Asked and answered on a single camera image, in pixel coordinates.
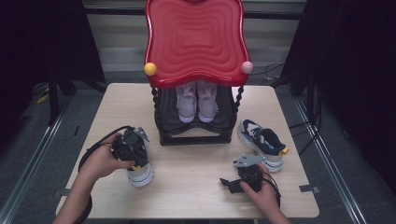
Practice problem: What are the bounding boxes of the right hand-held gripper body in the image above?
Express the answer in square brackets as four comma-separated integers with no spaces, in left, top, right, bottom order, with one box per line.
[233,152,266,193]

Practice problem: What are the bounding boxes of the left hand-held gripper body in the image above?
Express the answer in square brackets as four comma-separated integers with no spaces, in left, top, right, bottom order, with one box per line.
[110,126,150,171]

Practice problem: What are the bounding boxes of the navy and white sneaker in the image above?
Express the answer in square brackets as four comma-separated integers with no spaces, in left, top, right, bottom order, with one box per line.
[125,161,156,189]
[237,119,290,173]

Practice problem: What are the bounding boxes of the purple sandal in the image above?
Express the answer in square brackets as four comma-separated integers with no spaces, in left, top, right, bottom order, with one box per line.
[196,79,219,123]
[175,81,198,124]

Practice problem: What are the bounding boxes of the red and black shoe rack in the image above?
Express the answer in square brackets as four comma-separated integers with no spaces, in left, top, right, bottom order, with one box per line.
[143,0,254,147]

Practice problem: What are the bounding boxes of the person's right hand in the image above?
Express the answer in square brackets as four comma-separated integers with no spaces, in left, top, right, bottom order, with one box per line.
[239,163,280,216]

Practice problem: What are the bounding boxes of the person's left hand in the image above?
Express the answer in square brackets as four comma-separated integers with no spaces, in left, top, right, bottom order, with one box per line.
[78,133,136,183]

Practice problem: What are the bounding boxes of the dark metal stand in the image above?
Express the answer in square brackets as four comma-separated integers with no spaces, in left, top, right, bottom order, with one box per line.
[48,73,60,126]

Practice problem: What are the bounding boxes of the yellow object on floor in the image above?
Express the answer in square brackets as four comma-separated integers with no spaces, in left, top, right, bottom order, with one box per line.
[35,92,50,105]

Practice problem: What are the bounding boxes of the black curtain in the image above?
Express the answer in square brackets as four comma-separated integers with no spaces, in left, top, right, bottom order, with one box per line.
[0,0,106,150]
[281,0,396,194]

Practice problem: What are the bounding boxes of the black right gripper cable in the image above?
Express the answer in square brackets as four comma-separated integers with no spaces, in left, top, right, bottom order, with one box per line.
[261,172,282,208]

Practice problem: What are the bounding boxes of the metal floor rail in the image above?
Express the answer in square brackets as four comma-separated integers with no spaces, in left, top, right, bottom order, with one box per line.
[293,97,368,224]
[0,92,74,224]

